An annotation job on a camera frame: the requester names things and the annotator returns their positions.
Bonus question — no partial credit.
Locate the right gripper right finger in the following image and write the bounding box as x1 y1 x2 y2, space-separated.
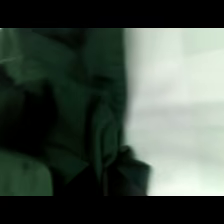
105 145 152 197

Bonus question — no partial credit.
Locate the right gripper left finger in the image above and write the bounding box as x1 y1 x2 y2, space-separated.
52 163 104 197

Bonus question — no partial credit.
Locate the dark green shirt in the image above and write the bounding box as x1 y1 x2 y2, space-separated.
0 28 132 197

